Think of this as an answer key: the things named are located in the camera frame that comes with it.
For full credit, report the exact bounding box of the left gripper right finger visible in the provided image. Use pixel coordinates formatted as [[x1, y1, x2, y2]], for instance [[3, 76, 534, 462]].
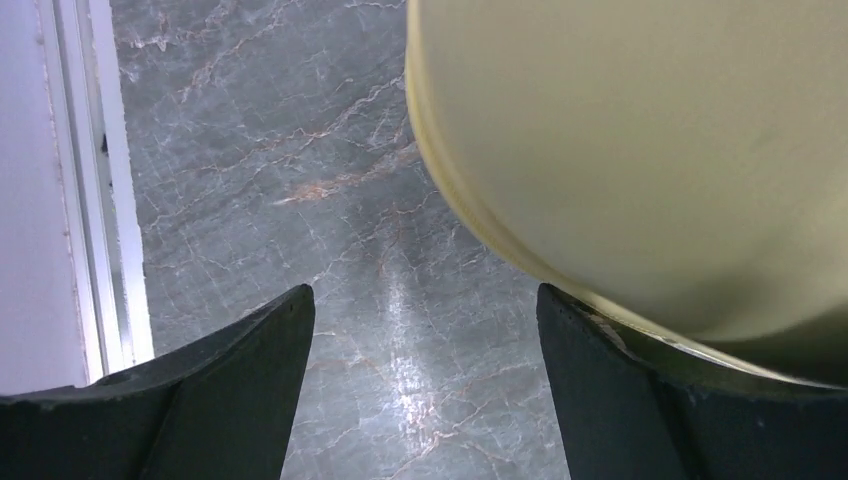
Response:
[[536, 284, 847, 479]]

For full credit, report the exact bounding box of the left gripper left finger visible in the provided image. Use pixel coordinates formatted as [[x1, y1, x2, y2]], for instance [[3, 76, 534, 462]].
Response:
[[1, 284, 315, 479]]

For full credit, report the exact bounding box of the yellow hard-shell suitcase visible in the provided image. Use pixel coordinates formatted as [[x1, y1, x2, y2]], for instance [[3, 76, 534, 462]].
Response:
[[405, 1, 847, 385]]

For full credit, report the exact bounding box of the white floor edge rail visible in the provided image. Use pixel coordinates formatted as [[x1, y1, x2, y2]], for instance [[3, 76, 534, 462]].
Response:
[[36, 1, 154, 384]]

